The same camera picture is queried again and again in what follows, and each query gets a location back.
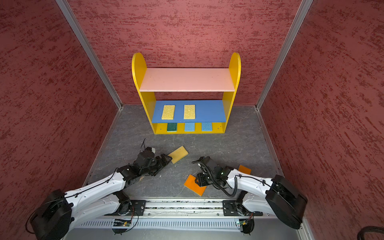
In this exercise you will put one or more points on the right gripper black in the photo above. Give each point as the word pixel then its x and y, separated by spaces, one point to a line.
pixel 200 177

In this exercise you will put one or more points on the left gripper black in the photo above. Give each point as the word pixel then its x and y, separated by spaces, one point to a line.
pixel 160 164

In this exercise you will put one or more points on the orange sponge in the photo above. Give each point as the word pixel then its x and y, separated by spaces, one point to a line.
pixel 191 185
pixel 244 170

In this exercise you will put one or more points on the dark yellow scouring pad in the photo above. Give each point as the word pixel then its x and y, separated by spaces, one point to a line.
pixel 178 154

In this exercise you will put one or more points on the green scouring sponge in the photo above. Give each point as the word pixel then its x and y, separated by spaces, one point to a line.
pixel 172 127

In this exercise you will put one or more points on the blue sponge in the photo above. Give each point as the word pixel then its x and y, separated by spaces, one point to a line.
pixel 207 127
pixel 189 127

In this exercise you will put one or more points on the yellow sponge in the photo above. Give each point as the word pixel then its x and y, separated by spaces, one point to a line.
pixel 168 112
pixel 189 112

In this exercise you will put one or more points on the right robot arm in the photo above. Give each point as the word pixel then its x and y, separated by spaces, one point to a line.
pixel 276 196

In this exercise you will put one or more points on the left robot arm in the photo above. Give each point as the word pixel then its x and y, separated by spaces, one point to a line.
pixel 62 211

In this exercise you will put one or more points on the yellow shelf pink blue boards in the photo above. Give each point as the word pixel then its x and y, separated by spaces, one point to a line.
pixel 149 81

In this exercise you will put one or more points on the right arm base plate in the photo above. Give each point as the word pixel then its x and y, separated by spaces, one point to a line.
pixel 232 208

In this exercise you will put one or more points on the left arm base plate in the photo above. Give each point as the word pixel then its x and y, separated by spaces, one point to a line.
pixel 135 207

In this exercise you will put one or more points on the aluminium mounting rail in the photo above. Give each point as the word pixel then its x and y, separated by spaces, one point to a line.
pixel 160 208

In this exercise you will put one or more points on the white slotted cable duct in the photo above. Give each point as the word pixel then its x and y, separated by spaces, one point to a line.
pixel 166 224

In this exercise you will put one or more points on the right electronics board with wires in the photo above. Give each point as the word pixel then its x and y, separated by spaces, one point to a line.
pixel 246 226

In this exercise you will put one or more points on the electronics board with wires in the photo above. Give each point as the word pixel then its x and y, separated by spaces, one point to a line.
pixel 121 223
pixel 246 226

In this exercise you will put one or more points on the left electronics board with wires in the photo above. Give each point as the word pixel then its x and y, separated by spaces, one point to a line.
pixel 121 223

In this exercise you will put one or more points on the left aluminium corner post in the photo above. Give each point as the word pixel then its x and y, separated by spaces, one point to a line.
pixel 81 36

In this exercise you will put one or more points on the aluminium corner post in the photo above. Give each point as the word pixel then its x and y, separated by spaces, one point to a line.
pixel 81 36
pixel 291 35

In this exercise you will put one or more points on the right aluminium corner post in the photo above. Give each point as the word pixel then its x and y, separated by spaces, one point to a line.
pixel 291 35

